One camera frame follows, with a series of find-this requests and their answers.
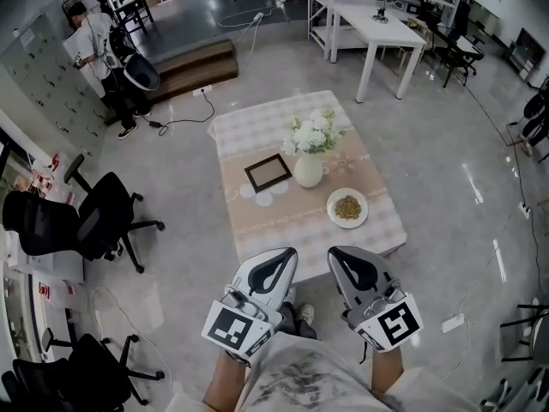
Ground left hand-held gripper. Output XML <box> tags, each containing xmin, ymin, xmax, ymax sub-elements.
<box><xmin>201</xmin><ymin>247</ymin><xmax>299</xmax><ymax>357</ymax></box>

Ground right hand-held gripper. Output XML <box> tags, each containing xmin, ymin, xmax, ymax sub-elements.
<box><xmin>327</xmin><ymin>246</ymin><xmax>425</xmax><ymax>353</ymax></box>

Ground white ceramic vase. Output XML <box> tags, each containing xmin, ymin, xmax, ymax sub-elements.
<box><xmin>293</xmin><ymin>151</ymin><xmax>325</xmax><ymax>189</ymax></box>

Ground white artificial flowers bunch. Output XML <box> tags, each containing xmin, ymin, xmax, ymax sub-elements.
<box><xmin>281</xmin><ymin>107</ymin><xmax>347</xmax><ymax>157</ymax></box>

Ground person's right forearm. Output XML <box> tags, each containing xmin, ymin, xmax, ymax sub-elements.
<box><xmin>369</xmin><ymin>348</ymin><xmax>407</xmax><ymax>397</ymax></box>

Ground person's left forearm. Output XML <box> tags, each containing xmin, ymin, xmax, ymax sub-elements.
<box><xmin>202</xmin><ymin>349</ymin><xmax>252</xmax><ymax>412</ymax></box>

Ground person's dark trousers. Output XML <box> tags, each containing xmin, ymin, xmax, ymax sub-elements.
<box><xmin>278</xmin><ymin>301</ymin><xmax>318</xmax><ymax>341</ymax></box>

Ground white round plate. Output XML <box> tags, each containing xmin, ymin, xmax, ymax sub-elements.
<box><xmin>325</xmin><ymin>187</ymin><xmax>370</xmax><ymax>230</ymax></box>

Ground pile of dried grains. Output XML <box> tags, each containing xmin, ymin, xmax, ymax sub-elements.
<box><xmin>334</xmin><ymin>195</ymin><xmax>363</xmax><ymax>221</ymax></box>

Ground beige embroidered table runner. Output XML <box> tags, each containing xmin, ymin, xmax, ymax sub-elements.
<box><xmin>218</xmin><ymin>133</ymin><xmax>389</xmax><ymax>242</ymax></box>

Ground person's grey printed shirt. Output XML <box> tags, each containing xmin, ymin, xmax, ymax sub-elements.
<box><xmin>165</xmin><ymin>332</ymin><xmax>481</xmax><ymax>412</ymax></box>

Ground table with checked tablecloth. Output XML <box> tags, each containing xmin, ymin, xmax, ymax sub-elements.
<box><xmin>208</xmin><ymin>90</ymin><xmax>408</xmax><ymax>285</ymax></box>

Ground black office chair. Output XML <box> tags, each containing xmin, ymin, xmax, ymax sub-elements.
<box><xmin>2</xmin><ymin>153</ymin><xmax>166</xmax><ymax>275</ymax></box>
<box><xmin>0</xmin><ymin>328</ymin><xmax>166</xmax><ymax>412</ymax></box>

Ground white chair base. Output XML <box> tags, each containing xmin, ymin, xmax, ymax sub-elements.
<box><xmin>480</xmin><ymin>367</ymin><xmax>549</xmax><ymax>412</ymax></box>

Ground clear red-printed plastic bag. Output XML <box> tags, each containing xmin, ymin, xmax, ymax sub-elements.
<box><xmin>36</xmin><ymin>279</ymin><xmax>78</xmax><ymax>309</ymax></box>

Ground dark wooden step platform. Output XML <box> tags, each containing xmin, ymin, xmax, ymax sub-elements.
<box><xmin>105</xmin><ymin>39</ymin><xmax>239</xmax><ymax>126</ymax></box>

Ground white rectangular table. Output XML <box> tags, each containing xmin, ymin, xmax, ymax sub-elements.
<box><xmin>328</xmin><ymin>0</ymin><xmax>428</xmax><ymax>104</ymax></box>

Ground black swivel chair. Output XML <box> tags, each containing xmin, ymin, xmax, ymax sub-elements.
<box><xmin>428</xmin><ymin>0</ymin><xmax>486</xmax><ymax>89</ymax></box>

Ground grey metal lockers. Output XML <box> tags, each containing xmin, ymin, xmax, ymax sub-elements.
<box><xmin>0</xmin><ymin>13</ymin><xmax>108</xmax><ymax>158</ymax></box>

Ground wood-top black-legged table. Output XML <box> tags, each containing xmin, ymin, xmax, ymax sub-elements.
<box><xmin>113</xmin><ymin>0</ymin><xmax>154</xmax><ymax>33</ymax></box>

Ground black picture frame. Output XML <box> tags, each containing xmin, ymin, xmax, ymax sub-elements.
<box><xmin>243</xmin><ymin>153</ymin><xmax>293</xmax><ymax>195</ymax></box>

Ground black adapter with cable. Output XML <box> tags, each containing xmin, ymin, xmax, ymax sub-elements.
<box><xmin>141</xmin><ymin>92</ymin><xmax>216</xmax><ymax>137</ymax></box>

